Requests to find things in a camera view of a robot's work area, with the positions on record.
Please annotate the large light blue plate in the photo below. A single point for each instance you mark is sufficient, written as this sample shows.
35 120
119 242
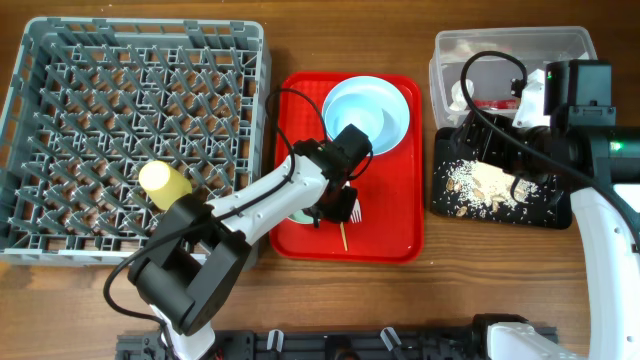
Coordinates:
394 106

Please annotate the black tray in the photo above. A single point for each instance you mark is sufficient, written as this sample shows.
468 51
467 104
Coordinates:
551 209

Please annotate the small light blue bowl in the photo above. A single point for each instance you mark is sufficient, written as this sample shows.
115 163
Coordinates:
358 110

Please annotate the red plastic tray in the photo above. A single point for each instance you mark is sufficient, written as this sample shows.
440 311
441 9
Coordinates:
390 192

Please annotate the grey dishwasher rack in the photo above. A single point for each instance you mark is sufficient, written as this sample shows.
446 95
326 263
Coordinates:
92 100

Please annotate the red sauce packet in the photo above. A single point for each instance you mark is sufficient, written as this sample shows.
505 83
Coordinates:
495 105

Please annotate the white plastic fork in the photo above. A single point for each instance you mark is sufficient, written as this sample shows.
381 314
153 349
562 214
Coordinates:
356 214

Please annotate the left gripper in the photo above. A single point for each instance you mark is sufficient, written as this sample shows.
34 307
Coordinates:
343 211

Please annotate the crumpled white napkin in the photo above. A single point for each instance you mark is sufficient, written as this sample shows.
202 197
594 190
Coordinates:
459 102

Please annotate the wooden chopstick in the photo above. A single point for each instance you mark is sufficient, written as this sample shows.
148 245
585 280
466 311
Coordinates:
344 237

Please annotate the yellow cup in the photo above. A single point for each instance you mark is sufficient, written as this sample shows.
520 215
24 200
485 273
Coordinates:
163 184

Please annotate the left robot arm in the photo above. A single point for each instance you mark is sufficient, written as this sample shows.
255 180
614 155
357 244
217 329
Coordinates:
192 261

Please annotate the green bowl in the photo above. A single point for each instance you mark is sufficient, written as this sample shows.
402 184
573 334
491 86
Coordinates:
301 218

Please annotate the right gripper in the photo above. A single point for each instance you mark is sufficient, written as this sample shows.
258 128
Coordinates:
491 152

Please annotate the food scraps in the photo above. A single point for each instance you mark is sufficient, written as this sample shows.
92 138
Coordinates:
473 188

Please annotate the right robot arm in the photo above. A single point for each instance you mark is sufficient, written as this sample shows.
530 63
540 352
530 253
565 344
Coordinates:
597 163

